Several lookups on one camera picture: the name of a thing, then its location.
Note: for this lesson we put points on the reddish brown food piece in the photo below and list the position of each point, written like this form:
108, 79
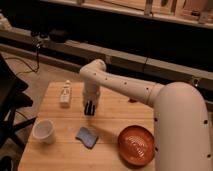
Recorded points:
132, 100

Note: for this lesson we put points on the black office chair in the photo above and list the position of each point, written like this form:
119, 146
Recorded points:
12, 97

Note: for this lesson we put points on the black striped eraser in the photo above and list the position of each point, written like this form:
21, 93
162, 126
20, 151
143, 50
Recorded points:
89, 109

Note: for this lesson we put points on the small white bottle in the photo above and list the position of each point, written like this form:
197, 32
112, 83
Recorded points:
65, 96

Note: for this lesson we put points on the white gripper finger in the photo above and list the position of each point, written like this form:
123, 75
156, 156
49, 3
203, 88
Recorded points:
84, 102
96, 105

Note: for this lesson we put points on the blue sponge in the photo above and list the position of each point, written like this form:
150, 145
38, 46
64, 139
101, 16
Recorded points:
86, 137

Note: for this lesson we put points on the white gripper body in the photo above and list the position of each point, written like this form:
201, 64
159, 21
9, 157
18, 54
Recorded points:
91, 92

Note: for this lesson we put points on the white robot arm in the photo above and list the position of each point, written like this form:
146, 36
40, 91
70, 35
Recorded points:
181, 124

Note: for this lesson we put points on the orange ceramic bowl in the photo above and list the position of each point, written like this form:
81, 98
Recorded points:
136, 145

